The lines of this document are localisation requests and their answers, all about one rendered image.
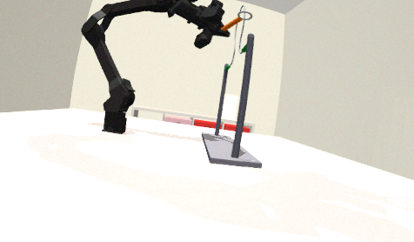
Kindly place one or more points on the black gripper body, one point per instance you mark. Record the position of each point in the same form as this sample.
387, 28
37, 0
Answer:
204, 38

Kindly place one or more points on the orange bar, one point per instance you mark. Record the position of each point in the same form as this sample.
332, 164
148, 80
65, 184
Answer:
237, 20

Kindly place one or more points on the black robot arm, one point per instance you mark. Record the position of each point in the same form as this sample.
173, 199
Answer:
122, 94

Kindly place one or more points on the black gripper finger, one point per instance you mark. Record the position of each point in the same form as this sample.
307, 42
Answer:
218, 32
221, 25

